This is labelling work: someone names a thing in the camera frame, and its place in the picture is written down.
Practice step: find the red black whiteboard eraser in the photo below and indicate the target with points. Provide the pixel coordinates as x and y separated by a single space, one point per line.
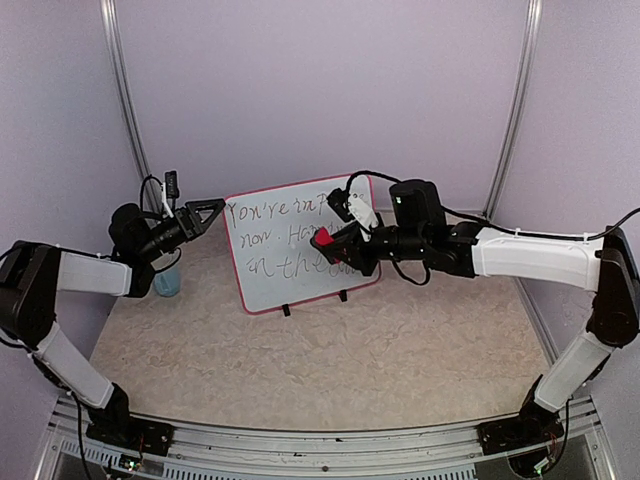
323 242

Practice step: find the pink framed whiteboard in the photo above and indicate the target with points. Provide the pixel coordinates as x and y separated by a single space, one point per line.
269 233

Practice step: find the left aluminium frame post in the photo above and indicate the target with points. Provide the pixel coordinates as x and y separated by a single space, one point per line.
108 10

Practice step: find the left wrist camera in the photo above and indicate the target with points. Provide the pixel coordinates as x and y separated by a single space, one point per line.
170 192

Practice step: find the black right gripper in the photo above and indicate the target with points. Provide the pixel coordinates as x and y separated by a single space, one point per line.
358 256

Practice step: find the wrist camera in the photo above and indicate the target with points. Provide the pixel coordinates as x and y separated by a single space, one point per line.
351 208
170 192

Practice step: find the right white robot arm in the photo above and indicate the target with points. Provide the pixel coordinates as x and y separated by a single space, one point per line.
602 264

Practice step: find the right aluminium frame post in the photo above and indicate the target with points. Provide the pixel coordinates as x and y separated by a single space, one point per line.
517 107

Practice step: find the front aluminium rail base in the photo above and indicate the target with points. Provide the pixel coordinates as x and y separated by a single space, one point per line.
448 451

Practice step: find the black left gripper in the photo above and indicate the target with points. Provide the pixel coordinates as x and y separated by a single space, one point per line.
185 220

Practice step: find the light blue ceramic mug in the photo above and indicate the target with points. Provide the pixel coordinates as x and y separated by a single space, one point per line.
167 281

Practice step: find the aluminium frame post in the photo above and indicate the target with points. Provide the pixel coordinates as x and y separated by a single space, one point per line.
108 10
517 107

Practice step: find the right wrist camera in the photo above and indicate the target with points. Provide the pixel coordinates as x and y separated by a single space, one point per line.
351 208

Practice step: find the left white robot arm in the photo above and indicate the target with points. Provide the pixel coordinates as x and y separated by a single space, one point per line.
36 277

